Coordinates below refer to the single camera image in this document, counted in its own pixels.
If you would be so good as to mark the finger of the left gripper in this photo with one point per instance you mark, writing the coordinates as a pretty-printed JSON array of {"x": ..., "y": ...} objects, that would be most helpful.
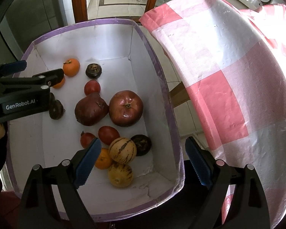
[
  {"x": 12, "y": 68},
  {"x": 51, "y": 77}
]

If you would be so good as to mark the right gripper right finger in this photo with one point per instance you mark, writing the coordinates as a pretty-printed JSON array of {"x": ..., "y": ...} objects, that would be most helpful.
[{"x": 237, "y": 198}]

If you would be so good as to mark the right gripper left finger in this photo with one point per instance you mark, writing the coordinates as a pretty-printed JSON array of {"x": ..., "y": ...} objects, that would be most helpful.
[{"x": 38, "y": 207}]

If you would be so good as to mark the large orange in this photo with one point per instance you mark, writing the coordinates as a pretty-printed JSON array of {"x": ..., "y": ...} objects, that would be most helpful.
[{"x": 71, "y": 67}]

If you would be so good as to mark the large red tomato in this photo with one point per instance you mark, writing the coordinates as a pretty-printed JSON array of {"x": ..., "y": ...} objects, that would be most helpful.
[{"x": 92, "y": 86}]

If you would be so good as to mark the dark red wrinkled apple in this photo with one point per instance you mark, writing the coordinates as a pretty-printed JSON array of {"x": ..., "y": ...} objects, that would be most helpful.
[{"x": 91, "y": 109}]

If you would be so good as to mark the small red tomato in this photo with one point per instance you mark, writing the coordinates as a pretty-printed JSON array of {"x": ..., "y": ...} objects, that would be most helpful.
[{"x": 108, "y": 134}]

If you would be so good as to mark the brown red apple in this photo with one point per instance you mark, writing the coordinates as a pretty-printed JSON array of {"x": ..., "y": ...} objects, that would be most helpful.
[{"x": 125, "y": 108}]

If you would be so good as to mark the small orange mandarin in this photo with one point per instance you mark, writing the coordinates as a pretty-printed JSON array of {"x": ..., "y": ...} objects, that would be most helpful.
[{"x": 104, "y": 161}]

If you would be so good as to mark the yellow striped melon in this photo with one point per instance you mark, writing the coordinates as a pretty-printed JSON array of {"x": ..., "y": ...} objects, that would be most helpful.
[
  {"x": 122, "y": 150},
  {"x": 120, "y": 175}
]

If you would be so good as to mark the dark wrinkled fruit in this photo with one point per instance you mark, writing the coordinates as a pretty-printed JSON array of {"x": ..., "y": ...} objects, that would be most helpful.
[
  {"x": 56, "y": 110},
  {"x": 51, "y": 97},
  {"x": 143, "y": 144}
]

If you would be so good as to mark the medium orange mandarin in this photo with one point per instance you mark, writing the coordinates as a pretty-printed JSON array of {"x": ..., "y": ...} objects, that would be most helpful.
[{"x": 60, "y": 84}]

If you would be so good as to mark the white purple-rimmed box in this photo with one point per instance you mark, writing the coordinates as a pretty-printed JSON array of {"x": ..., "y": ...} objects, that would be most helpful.
[{"x": 128, "y": 62}]

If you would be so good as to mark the tiny cherry tomato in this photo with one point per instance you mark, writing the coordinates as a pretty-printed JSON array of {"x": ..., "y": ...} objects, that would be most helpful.
[{"x": 86, "y": 138}]

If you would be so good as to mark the red white checkered tablecloth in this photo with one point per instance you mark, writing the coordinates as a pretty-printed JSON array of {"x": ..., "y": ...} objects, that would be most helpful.
[{"x": 233, "y": 65}]

